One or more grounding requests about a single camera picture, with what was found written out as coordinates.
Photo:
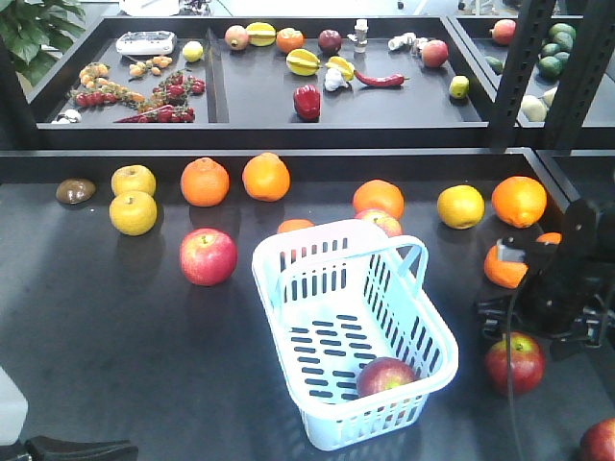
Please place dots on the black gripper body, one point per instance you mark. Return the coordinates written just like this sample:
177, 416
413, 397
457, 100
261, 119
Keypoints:
569, 302

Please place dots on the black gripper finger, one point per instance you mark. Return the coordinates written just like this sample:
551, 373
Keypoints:
45, 448

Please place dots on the red apple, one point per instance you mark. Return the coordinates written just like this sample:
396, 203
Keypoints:
527, 361
207, 256
597, 442
383, 373
382, 219

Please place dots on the light blue plastic basket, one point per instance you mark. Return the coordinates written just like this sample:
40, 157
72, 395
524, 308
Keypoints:
336, 297

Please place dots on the small orange far right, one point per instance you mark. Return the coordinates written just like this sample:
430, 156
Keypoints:
552, 237

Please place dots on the small orange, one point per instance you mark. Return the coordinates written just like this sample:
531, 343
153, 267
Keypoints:
294, 225
503, 273
552, 237

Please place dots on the small orange right front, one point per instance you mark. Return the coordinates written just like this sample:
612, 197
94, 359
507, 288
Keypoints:
503, 273

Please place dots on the large orange far right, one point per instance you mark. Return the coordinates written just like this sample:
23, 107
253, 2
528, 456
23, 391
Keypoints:
519, 201

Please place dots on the yellow round fruit right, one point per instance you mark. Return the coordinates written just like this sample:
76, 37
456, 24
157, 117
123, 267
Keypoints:
460, 207

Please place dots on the black wooden apple display table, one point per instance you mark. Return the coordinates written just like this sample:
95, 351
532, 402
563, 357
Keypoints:
108, 340

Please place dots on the pale mango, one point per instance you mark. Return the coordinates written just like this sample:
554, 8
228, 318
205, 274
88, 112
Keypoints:
533, 108

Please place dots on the orange behind centre apple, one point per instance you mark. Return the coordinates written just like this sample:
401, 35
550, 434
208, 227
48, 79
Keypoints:
379, 194

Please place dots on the yellow fruit back left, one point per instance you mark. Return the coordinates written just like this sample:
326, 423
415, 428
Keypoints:
133, 212

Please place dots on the brown round fruit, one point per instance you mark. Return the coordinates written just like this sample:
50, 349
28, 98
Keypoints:
74, 191

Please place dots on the black rear avocado tray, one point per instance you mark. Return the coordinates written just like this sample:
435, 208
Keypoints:
554, 50

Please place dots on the red chili pepper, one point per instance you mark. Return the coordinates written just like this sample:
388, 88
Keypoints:
393, 80

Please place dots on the yellow fruit back corner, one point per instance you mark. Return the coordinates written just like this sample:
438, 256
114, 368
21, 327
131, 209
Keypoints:
133, 178

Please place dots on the small orange centre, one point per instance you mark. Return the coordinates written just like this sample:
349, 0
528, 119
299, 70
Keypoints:
294, 225

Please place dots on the orange back left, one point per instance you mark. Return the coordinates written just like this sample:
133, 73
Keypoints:
205, 182

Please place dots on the yellow starfruit right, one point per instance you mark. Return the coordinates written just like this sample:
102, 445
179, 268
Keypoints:
345, 67

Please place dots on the yellow starfruit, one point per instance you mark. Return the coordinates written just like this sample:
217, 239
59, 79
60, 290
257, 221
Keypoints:
345, 67
302, 62

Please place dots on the white garlic bulb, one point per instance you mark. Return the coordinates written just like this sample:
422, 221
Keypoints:
334, 80

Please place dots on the red bell pepper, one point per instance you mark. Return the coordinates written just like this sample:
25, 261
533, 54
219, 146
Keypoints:
307, 102

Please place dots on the black rear vegetable tray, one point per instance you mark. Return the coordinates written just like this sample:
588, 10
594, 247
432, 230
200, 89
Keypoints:
446, 99

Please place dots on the yellow starfruit left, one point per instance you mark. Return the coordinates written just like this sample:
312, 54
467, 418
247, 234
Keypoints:
302, 62

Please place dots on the green potted plant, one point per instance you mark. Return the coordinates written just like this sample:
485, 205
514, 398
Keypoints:
34, 32

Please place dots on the white remote controller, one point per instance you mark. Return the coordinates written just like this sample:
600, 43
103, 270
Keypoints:
144, 43

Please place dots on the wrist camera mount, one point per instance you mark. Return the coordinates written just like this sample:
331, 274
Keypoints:
536, 255

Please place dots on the black vertical rack post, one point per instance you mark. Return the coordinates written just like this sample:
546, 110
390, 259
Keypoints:
591, 53

